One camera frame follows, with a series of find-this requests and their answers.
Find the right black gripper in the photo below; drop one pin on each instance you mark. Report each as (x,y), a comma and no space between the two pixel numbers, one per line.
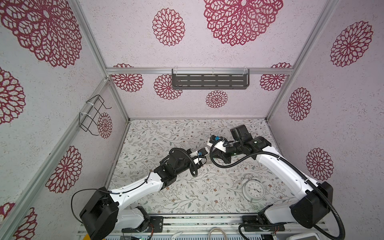
(222,156)

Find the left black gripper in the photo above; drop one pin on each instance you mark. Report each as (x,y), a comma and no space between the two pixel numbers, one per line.
(198,164)

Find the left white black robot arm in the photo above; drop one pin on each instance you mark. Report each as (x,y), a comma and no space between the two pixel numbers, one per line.
(102,213)

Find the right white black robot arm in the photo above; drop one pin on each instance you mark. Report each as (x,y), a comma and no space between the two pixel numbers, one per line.
(314,199)

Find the white round alarm clock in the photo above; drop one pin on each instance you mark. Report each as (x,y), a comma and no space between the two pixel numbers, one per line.
(252,189)

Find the white device at bottom edge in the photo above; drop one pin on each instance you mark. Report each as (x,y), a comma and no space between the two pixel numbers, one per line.
(304,236)

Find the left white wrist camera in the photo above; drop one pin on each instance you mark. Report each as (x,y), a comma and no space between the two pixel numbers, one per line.
(201,152)

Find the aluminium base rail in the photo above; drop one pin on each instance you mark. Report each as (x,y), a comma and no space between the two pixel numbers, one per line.
(201,224)

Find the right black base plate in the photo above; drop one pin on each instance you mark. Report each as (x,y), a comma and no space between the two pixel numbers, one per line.
(260,224)

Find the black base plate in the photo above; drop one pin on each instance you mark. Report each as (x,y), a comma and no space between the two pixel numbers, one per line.
(154,224)
(260,224)

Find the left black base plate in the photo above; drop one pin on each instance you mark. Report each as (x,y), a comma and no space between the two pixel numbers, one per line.
(154,224)

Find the dark grey wall shelf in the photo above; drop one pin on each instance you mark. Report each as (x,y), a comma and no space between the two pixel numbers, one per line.
(181,81)

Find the black wire wall basket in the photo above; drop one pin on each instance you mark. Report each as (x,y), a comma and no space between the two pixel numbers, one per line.
(96,120)

